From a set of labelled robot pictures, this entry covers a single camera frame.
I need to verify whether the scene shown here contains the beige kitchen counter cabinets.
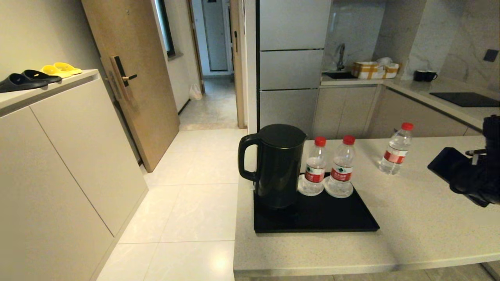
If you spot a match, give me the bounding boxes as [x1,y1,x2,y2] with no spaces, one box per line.
[312,77,500,139]

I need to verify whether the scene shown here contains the beige shoe cabinet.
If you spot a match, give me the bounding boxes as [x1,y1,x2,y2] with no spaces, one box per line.
[0,69,149,281]

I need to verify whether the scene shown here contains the dark kitchen sink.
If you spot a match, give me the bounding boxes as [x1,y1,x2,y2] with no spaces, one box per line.
[323,71,358,80]

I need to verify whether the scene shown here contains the large yellow checked white box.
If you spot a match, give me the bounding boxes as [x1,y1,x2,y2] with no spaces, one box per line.
[352,61,385,79]

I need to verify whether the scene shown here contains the yellow slipper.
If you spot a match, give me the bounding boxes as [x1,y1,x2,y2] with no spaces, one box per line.
[40,64,72,78]
[53,62,82,75]

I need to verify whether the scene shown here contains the white hallway door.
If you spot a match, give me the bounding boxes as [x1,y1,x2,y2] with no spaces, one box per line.
[202,0,229,71]

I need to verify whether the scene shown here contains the silver refrigerator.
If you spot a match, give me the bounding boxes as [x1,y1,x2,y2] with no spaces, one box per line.
[256,0,332,134]

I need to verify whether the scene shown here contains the black rectangular tray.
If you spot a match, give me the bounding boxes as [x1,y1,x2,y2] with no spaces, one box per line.
[254,172,380,234]

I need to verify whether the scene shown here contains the dark framed window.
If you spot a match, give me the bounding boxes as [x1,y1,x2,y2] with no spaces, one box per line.
[154,0,176,58]

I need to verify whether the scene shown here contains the bronze door lock handle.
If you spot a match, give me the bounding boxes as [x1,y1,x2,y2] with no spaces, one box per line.
[105,55,138,102]

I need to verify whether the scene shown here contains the narrow wooden door leaf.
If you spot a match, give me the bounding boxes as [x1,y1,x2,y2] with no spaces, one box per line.
[230,0,246,128]

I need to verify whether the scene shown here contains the wooden entrance door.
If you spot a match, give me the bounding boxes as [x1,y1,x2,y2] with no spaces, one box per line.
[81,0,180,173]

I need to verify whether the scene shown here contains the round white coaster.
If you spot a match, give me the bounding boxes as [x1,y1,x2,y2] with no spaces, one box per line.
[298,174,325,196]
[323,176,355,199]

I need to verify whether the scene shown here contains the black slipper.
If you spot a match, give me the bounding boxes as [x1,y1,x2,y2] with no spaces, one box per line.
[21,69,63,84]
[0,73,48,93]

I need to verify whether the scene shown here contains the clear water bottle red cap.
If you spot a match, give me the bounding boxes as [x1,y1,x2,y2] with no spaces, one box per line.
[324,135,356,198]
[378,122,414,175]
[299,136,328,196]

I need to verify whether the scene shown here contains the black induction cooktop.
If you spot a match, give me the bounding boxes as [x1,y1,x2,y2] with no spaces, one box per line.
[430,92,500,107]

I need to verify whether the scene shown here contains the chrome sink faucet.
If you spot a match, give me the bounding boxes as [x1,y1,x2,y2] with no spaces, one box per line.
[335,43,346,71]

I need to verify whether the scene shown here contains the black electric kettle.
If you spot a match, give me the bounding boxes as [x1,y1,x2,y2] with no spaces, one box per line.
[238,124,308,209]

